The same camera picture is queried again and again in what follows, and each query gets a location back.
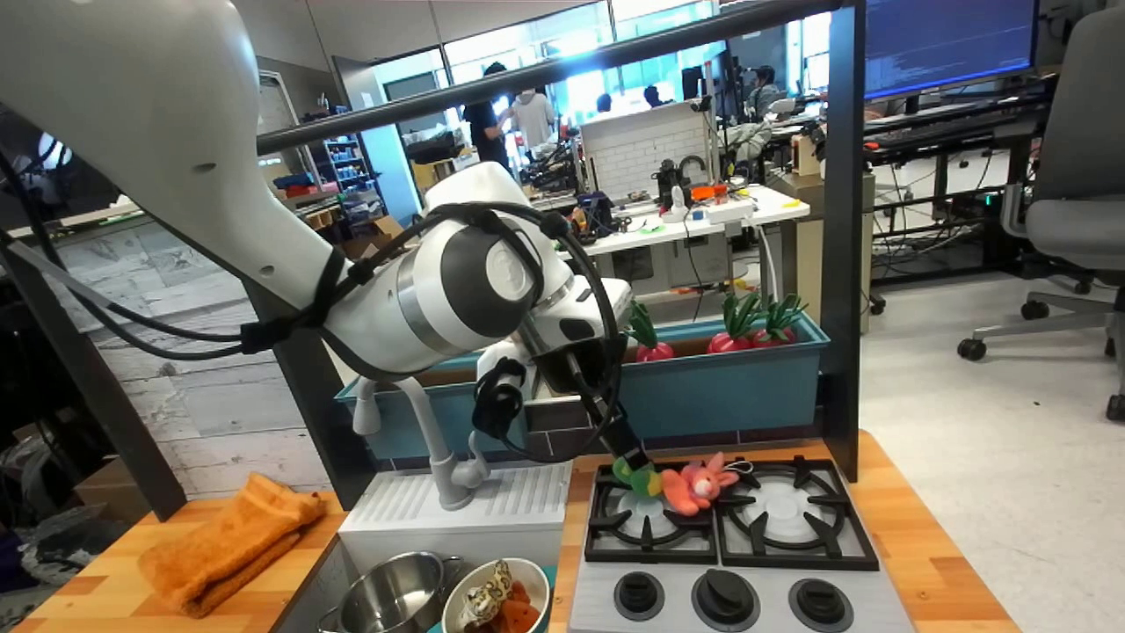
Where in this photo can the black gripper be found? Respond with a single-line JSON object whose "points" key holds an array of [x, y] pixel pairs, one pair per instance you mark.
{"points": [[584, 370]]}

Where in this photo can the green yellow plush toy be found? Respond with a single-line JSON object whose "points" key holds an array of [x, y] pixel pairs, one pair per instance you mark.
{"points": [[637, 480]]}

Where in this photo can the pink bunny plush toy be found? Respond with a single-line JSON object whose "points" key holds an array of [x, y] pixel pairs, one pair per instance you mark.
{"points": [[697, 485]]}

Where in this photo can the orange terry cloth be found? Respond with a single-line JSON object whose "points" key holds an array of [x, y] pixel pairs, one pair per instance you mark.
{"points": [[221, 546]]}

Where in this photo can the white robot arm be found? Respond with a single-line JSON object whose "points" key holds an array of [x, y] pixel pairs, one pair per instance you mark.
{"points": [[141, 117]]}

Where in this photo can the white toy sink unit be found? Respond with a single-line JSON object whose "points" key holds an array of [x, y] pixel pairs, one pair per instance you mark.
{"points": [[513, 505]]}

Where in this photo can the black stove knob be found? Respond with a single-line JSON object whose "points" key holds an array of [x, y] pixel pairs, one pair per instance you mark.
{"points": [[726, 601], [821, 604], [637, 595]]}

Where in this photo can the grey toy stove body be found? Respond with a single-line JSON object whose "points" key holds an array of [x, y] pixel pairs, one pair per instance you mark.
{"points": [[587, 611]]}

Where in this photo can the dark brick backsplash strip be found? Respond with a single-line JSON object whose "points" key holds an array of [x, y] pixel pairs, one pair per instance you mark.
{"points": [[678, 446]]}

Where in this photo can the red toy radish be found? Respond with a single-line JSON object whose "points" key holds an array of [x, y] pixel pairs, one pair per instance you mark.
{"points": [[729, 339], [650, 350], [780, 319]]}

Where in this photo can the black burner grate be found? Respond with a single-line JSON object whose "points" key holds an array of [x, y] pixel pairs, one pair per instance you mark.
{"points": [[600, 546], [862, 555]]}

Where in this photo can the teal planter box with radishes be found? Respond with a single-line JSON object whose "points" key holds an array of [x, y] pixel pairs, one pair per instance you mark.
{"points": [[726, 393]]}

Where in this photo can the grey toy faucet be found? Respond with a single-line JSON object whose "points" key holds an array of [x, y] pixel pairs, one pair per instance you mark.
{"points": [[450, 476]]}

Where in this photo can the small orange plush toy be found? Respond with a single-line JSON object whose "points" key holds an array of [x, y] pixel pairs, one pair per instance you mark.
{"points": [[513, 615]]}

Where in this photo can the white work table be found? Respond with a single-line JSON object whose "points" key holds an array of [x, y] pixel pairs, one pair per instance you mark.
{"points": [[703, 229]]}

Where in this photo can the steel bowl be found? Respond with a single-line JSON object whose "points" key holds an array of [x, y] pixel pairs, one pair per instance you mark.
{"points": [[390, 592]]}

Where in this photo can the white board on table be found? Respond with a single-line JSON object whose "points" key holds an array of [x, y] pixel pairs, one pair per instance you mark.
{"points": [[645, 145]]}

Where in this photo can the person in white shirt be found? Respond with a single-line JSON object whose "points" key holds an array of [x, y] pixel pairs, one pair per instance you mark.
{"points": [[536, 117]]}

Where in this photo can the person in black shirt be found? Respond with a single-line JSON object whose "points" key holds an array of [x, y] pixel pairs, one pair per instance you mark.
{"points": [[485, 129]]}

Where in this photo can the black office desk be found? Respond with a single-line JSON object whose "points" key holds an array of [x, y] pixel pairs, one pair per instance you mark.
{"points": [[936, 129]]}

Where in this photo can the blue computer monitor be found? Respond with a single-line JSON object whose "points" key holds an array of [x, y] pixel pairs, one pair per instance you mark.
{"points": [[951, 46]]}

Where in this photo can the grey office chair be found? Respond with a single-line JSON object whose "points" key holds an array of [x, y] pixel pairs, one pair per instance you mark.
{"points": [[1084, 177]]}

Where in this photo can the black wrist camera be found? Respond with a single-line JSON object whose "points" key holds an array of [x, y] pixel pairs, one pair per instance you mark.
{"points": [[495, 399]]}

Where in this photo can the black toy kitchen frame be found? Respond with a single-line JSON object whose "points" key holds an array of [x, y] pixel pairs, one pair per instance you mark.
{"points": [[843, 234]]}

